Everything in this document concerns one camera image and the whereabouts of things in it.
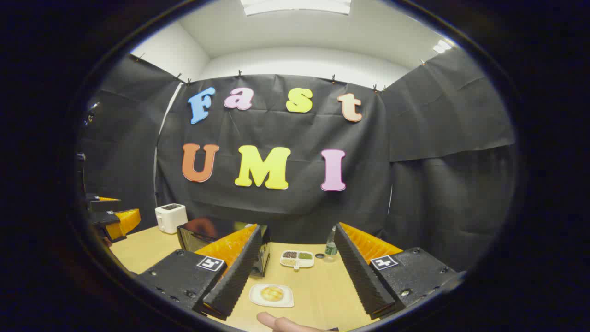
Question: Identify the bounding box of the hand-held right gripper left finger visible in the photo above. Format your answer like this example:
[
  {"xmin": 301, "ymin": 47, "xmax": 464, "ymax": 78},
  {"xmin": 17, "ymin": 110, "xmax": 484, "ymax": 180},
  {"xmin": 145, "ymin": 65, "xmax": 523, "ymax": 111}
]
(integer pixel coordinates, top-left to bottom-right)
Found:
[{"xmin": 137, "ymin": 224, "xmax": 263, "ymax": 321}]

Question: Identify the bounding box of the clear plastic water bottle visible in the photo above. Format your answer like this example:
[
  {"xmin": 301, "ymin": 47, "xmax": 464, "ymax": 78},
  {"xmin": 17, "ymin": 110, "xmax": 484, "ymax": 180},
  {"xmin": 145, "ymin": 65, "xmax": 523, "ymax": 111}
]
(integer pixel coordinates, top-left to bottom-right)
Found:
[{"xmin": 324, "ymin": 226, "xmax": 338, "ymax": 262}]

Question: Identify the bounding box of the black backdrop cloth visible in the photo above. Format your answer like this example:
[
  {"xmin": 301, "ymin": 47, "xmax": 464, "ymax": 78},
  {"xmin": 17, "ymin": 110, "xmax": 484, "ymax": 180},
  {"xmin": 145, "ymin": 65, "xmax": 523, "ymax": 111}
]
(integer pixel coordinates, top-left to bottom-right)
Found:
[{"xmin": 78, "ymin": 48, "xmax": 516, "ymax": 273}]

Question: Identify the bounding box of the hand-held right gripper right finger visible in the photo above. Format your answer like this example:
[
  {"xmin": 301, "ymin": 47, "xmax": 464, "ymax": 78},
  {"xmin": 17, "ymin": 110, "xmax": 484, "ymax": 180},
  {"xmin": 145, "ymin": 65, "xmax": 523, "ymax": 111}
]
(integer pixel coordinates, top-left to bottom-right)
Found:
[{"xmin": 334, "ymin": 222, "xmax": 461, "ymax": 320}]

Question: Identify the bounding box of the black electric oven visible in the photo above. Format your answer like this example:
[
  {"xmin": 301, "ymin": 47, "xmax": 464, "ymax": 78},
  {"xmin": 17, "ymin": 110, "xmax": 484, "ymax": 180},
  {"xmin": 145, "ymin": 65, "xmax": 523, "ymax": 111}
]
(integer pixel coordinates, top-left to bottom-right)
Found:
[{"xmin": 177, "ymin": 218, "xmax": 271, "ymax": 277}]

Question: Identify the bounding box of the white toaster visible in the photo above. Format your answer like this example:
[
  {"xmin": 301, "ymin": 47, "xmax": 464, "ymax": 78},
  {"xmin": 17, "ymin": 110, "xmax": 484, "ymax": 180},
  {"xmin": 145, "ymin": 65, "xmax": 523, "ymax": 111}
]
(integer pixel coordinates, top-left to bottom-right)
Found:
[{"xmin": 155, "ymin": 203, "xmax": 188, "ymax": 234}]

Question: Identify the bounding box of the white rectangular plate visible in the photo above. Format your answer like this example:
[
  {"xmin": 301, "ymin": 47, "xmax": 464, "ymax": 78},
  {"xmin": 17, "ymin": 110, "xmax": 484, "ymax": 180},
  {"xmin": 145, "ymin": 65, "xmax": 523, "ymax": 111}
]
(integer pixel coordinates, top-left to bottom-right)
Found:
[{"xmin": 249, "ymin": 283, "xmax": 295, "ymax": 308}]

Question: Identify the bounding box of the white divided condiment dish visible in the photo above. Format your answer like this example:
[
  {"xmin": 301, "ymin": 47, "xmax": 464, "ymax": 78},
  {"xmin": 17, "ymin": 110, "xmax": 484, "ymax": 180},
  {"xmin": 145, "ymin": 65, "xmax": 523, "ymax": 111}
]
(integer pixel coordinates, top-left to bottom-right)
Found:
[{"xmin": 280, "ymin": 250, "xmax": 315, "ymax": 269}]

